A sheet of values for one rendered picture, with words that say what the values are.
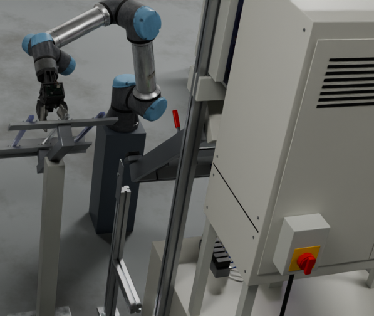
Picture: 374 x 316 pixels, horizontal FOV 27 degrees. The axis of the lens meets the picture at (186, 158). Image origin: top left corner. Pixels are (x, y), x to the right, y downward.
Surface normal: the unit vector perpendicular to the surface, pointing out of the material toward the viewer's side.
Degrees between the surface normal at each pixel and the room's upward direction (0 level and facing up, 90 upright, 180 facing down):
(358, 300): 0
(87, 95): 0
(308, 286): 0
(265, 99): 90
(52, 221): 90
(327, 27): 90
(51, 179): 90
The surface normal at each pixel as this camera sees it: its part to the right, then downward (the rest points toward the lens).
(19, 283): 0.14, -0.83
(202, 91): 0.33, 0.55
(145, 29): 0.72, 0.36
